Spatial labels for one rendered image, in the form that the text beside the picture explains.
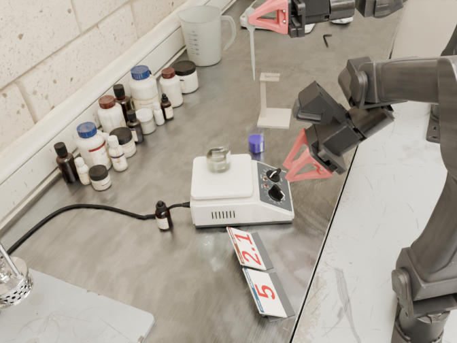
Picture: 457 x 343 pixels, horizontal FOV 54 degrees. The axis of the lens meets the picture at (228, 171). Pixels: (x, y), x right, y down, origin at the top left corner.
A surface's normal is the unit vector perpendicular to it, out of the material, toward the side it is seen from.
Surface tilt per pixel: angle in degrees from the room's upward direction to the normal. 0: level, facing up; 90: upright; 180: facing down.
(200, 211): 90
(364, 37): 0
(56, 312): 0
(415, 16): 90
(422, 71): 87
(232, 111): 0
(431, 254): 84
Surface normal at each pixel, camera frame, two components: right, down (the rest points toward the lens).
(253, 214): 0.00, 0.66
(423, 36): -0.40, 0.63
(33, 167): 0.92, 0.21
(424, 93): -0.98, 0.21
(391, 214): -0.07, -0.75
